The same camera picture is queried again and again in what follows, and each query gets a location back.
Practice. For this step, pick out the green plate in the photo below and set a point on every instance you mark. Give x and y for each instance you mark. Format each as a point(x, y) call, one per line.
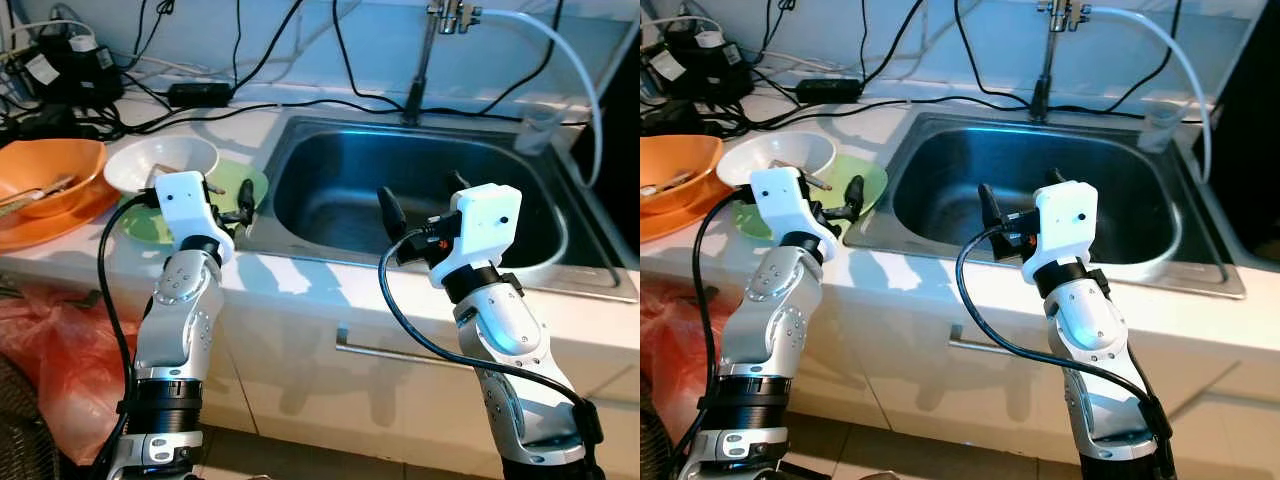
point(873, 185)
point(140, 225)

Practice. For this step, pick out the metal cutlery piece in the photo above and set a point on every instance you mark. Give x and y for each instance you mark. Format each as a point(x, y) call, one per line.
point(670, 185)
point(40, 190)

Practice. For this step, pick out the clear plastic cup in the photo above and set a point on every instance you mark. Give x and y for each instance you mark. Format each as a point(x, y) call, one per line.
point(538, 135)
point(1160, 130)

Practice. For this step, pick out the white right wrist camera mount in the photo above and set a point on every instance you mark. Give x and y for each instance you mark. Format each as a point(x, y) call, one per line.
point(1065, 225)
point(485, 225)

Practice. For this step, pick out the black countertop appliance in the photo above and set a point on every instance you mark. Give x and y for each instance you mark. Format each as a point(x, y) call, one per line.
point(1250, 130)
point(620, 150)

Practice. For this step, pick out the stainless steel sink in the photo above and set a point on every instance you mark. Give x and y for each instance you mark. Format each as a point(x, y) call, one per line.
point(950, 190)
point(330, 190)

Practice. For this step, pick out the tall white drawer front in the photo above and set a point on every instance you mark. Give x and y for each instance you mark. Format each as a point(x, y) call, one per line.
point(620, 440)
point(1230, 435)

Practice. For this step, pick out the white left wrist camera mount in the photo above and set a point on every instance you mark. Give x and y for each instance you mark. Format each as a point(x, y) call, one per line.
point(185, 205)
point(785, 205)

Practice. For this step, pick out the metal faucet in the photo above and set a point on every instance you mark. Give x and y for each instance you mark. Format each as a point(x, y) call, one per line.
point(415, 90)
point(1043, 90)

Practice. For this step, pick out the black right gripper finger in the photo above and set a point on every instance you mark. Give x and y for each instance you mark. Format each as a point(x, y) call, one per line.
point(390, 212)
point(989, 205)
point(1055, 178)
point(458, 182)

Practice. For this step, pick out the dark woven basket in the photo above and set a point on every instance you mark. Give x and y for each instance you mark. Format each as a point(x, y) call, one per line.
point(650, 440)
point(20, 430)

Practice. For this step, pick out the white cabinet door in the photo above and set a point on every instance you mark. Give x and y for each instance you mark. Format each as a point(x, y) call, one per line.
point(300, 400)
point(920, 400)

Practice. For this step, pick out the red plastic bag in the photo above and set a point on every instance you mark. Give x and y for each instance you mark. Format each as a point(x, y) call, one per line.
point(665, 340)
point(60, 360)

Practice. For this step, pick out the black power adapter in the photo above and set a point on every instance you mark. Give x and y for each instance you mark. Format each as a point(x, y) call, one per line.
point(828, 90)
point(200, 94)

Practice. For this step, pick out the orange plate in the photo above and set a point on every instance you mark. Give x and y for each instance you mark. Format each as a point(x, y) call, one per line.
point(670, 225)
point(60, 228)

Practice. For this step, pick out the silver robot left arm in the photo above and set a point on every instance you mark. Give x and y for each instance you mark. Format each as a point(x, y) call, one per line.
point(770, 330)
point(180, 330)

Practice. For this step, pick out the white bowl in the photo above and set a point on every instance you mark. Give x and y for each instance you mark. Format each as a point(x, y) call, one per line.
point(150, 152)
point(760, 150)

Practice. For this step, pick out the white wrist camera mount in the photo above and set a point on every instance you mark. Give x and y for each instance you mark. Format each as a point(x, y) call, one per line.
point(785, 205)
point(485, 225)
point(1065, 225)
point(185, 205)

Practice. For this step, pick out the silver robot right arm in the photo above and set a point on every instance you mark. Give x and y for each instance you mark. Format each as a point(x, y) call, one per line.
point(1090, 330)
point(500, 335)

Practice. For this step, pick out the orange bowl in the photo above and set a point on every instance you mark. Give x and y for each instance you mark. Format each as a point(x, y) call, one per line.
point(60, 160)
point(680, 160)

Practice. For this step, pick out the shallow white drawer front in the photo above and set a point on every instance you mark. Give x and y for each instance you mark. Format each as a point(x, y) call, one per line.
point(1245, 378)
point(620, 380)

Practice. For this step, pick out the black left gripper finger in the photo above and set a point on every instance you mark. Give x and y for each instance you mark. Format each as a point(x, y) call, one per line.
point(213, 187)
point(818, 185)
point(856, 195)
point(246, 198)

